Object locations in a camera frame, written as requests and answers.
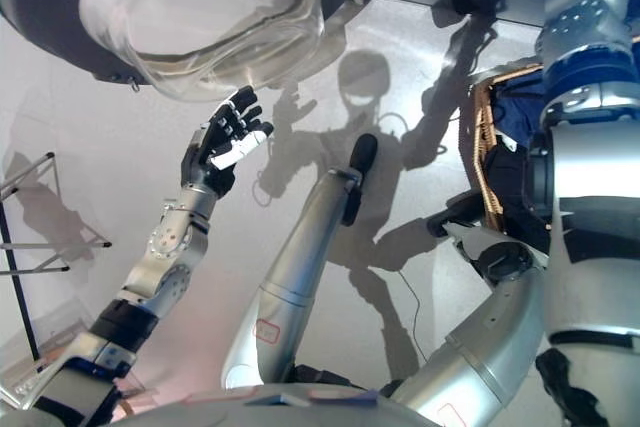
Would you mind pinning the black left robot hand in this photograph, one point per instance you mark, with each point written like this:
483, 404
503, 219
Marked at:
220, 147

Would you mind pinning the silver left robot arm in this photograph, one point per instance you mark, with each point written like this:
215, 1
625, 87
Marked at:
165, 247

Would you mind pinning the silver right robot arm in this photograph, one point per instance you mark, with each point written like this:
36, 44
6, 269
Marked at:
595, 257

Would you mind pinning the woven wicker laundry basket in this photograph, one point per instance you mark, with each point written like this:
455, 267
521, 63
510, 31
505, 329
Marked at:
481, 147

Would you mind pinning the silver left robot leg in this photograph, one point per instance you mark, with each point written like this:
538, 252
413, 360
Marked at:
300, 257

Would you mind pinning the round glass washer door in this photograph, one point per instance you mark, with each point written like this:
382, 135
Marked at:
200, 12

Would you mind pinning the black left robot foot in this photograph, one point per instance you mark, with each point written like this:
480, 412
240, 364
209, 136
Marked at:
362, 154

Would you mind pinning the thin metal rod stand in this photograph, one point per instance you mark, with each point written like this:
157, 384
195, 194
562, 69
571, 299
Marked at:
20, 287

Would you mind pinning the grey robot torso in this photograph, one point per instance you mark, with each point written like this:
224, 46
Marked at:
260, 407

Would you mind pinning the navy blue garment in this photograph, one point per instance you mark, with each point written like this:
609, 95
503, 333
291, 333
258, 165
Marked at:
520, 107

